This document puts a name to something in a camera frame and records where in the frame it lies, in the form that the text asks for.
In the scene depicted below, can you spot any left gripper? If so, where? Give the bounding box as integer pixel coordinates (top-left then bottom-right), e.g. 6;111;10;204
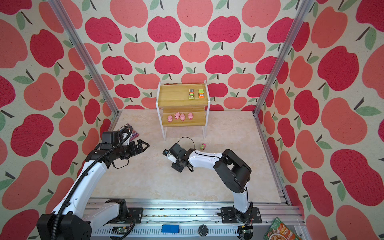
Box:
113;139;150;159

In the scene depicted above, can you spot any pink green toy car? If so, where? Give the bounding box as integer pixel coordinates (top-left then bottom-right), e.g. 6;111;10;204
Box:
200;144;207;151

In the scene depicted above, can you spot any wooden two-tier shelf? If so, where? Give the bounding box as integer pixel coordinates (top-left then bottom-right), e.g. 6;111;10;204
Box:
156;81;211;140

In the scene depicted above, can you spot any yellow green toy car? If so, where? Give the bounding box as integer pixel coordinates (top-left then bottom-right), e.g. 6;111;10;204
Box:
189;89;195;100

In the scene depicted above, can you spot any orange green toy car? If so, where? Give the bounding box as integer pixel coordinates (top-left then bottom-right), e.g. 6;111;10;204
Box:
199;89;205;99

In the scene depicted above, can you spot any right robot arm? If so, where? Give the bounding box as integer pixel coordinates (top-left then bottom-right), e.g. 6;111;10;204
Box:
163;143;253;224

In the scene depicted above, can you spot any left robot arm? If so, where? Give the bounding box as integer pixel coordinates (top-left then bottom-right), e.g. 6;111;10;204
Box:
37;125;150;240

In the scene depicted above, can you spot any purple candy bag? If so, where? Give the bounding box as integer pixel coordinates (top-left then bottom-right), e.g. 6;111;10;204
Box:
118;124;139;145

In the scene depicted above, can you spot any round black knob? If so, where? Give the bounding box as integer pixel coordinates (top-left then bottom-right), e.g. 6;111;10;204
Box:
198;225;209;237

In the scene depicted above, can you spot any green snack bag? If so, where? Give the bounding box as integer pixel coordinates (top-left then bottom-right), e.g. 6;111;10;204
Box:
264;218;302;240

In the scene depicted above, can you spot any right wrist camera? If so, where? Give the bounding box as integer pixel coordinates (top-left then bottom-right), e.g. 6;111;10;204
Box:
163;150;177;163

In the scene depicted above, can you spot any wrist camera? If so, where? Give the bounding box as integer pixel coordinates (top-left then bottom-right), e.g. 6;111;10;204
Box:
101;131;132;149
163;150;177;163

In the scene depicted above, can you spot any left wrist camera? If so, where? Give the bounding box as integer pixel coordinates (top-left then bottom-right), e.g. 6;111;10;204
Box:
101;131;132;149

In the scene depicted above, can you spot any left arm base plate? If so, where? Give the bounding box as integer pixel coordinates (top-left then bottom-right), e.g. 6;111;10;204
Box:
119;208;144;224

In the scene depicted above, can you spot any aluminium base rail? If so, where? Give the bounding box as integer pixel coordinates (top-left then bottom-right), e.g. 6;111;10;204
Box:
84;199;310;240

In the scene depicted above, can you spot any blue block on rail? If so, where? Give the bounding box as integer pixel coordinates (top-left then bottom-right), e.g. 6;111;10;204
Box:
162;225;180;234

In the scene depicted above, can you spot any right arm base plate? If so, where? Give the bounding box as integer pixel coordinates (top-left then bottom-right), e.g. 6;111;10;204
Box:
217;207;263;224

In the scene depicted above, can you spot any left aluminium frame post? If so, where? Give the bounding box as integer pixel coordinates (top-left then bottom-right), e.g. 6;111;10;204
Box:
48;0;120;118

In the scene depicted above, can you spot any aluminium frame post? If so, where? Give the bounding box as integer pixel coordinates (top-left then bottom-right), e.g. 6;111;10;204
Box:
48;0;120;118
253;0;314;117

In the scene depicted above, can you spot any right aluminium frame post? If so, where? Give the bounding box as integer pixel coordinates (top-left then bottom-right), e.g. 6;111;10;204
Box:
253;0;314;117

